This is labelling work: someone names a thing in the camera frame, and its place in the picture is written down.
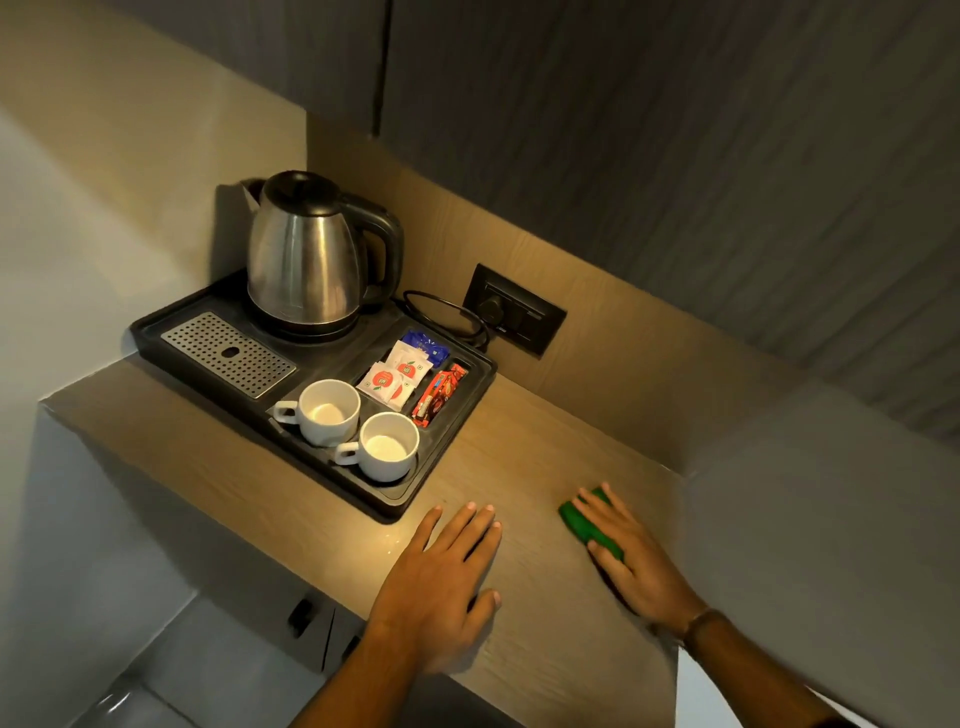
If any person's left hand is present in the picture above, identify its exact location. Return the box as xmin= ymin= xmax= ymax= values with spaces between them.
xmin=366 ymin=501 xmax=504 ymax=676

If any person's right hand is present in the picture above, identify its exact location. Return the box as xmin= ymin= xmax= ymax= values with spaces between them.
xmin=571 ymin=482 xmax=711 ymax=640

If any green cleaning sponge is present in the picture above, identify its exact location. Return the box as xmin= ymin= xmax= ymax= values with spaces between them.
xmin=557 ymin=487 xmax=626 ymax=564

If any person's left forearm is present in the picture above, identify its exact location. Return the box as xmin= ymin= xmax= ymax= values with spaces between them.
xmin=291 ymin=621 xmax=421 ymax=728

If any person's right forearm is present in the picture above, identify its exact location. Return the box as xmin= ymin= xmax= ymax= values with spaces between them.
xmin=684 ymin=611 xmax=858 ymax=728

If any white ceramic cup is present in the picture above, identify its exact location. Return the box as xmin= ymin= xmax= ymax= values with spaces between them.
xmin=271 ymin=378 xmax=363 ymax=449
xmin=333 ymin=411 xmax=422 ymax=484

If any red stick sachet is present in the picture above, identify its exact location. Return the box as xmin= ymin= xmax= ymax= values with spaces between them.
xmin=409 ymin=361 xmax=471 ymax=429

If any white tea sachet red print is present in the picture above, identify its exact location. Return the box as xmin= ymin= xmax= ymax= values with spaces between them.
xmin=384 ymin=339 xmax=434 ymax=385
xmin=357 ymin=362 xmax=415 ymax=411

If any blue sachet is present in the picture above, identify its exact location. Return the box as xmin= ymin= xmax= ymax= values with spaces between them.
xmin=399 ymin=329 xmax=451 ymax=368

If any black plastic hospitality tray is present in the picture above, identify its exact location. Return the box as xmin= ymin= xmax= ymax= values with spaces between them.
xmin=129 ymin=270 xmax=499 ymax=523

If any perforated metal drip grate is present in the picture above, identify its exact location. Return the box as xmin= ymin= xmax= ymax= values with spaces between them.
xmin=159 ymin=312 xmax=299 ymax=401

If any stainless steel electric kettle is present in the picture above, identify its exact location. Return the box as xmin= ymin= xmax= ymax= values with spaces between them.
xmin=241 ymin=170 xmax=405 ymax=342

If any dark grey cabinet door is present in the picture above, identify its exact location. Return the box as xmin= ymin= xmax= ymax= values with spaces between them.
xmin=377 ymin=0 xmax=960 ymax=451

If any thin wrist bracelet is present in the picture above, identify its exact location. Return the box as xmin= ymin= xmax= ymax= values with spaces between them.
xmin=681 ymin=607 xmax=729 ymax=655

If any black power cord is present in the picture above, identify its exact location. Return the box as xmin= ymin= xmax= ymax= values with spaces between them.
xmin=402 ymin=289 xmax=493 ymax=354

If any black wall socket plate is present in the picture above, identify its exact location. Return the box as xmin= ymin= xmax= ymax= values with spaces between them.
xmin=462 ymin=262 xmax=568 ymax=360

